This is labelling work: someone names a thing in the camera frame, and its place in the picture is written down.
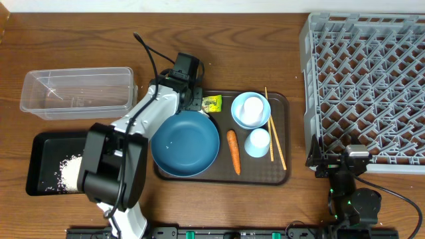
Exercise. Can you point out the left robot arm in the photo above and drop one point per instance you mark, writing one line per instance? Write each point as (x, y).
(113, 168)

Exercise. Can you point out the black tray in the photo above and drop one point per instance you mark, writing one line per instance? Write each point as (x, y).
(48, 150)

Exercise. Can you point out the dark blue plate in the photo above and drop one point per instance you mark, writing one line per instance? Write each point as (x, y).
(186, 144)

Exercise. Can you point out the orange carrot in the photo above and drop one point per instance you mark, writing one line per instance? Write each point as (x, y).
(234, 150)

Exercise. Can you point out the light blue cup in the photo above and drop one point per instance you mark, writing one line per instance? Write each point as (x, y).
(257, 143)

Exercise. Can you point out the pile of white rice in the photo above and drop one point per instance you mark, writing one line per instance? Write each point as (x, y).
(66, 176)

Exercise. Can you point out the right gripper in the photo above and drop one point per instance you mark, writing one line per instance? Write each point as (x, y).
(315, 159)

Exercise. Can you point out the clear plastic bin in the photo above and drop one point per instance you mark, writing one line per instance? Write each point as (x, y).
(79, 93)

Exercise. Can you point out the light blue bowl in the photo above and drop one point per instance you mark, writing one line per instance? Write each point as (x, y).
(237, 105)

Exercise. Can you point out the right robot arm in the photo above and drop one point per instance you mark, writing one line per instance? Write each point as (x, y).
(355, 209)

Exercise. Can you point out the grey dishwasher rack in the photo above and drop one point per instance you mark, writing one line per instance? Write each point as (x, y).
(364, 77)

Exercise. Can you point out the white cup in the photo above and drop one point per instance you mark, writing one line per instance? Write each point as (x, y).
(251, 112)

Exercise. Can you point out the wooden chopstick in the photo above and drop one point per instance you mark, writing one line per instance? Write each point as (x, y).
(280, 152)
(271, 144)

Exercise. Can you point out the brown serving tray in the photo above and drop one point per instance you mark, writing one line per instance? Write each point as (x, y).
(254, 171)

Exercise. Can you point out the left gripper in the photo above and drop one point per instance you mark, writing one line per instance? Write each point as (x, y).
(197, 102)

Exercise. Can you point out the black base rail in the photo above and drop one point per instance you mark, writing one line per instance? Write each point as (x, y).
(186, 233)

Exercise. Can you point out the foil snack wrapper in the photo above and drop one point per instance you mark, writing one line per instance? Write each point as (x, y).
(212, 103)

